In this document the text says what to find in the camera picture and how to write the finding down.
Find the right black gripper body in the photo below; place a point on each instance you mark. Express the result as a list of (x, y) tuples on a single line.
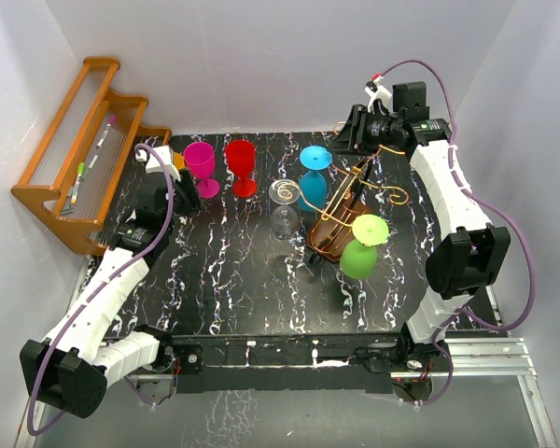
[(370, 131)]

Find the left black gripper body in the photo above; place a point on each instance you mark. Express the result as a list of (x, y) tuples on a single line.
[(186, 201)]

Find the yellow orange plastic wine glass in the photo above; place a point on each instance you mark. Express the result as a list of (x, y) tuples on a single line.
[(179, 161)]

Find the magenta plastic wine glass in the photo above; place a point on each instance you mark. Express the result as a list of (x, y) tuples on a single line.
[(199, 158)]

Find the red plastic wine glass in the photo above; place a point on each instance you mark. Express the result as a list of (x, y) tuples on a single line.
[(241, 157)]

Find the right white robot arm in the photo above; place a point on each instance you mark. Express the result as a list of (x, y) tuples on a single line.
[(472, 249)]

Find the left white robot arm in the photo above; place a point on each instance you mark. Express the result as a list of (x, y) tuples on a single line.
[(70, 369)]

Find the blue plastic wine glass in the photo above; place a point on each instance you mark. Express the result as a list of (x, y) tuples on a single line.
[(313, 184)]

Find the wooden stepped shelf rack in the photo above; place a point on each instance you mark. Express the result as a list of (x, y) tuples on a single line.
[(46, 183)]

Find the clear glass wine glass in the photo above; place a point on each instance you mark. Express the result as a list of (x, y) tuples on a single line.
[(285, 220)]

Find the green plastic wine glass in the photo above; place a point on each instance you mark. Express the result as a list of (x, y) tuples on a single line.
[(359, 257)]

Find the green capped marker pen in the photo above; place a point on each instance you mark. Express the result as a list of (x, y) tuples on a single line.
[(78, 179)]

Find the purple capped marker pen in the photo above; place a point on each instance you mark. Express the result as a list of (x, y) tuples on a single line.
[(108, 127)]

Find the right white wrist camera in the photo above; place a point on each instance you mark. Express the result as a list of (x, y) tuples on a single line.
[(379, 94)]

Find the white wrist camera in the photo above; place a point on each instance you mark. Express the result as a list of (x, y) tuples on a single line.
[(379, 94), (157, 160)]

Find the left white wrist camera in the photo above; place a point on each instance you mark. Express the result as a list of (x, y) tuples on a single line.
[(157, 160)]

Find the gold wire wine glass rack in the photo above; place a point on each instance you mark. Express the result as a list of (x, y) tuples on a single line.
[(330, 233)]

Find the black front mounting rail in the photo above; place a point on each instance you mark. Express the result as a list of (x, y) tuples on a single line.
[(366, 362)]

